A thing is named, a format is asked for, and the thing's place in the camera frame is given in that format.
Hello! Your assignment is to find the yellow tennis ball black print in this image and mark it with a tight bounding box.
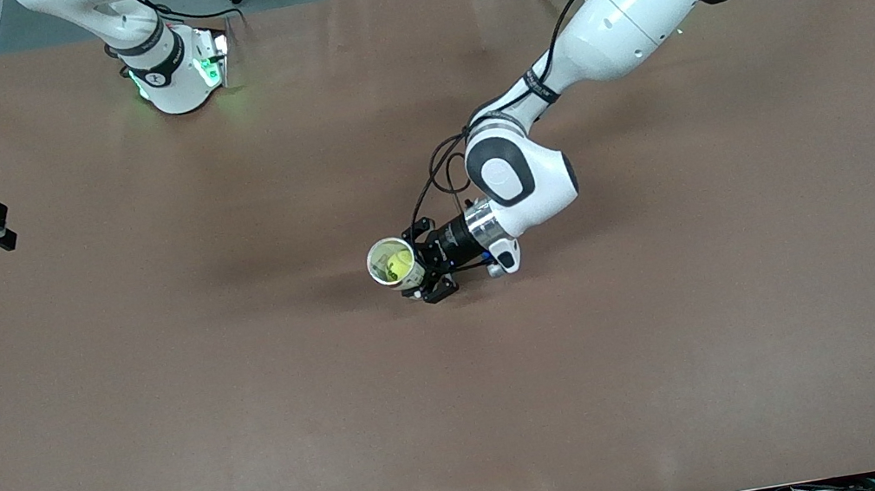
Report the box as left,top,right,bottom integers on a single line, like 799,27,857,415
382,248,420,286

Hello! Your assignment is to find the clear tennis ball can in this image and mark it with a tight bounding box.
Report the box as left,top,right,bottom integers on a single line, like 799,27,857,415
362,231,433,297

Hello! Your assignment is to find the brown paper table cover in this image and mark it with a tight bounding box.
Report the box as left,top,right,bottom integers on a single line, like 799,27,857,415
0,0,875,491

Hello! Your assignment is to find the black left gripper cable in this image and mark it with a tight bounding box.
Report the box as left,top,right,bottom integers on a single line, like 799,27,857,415
369,0,635,239

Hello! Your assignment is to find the black right base cable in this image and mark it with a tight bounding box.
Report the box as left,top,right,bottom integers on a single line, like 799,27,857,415
105,0,247,49

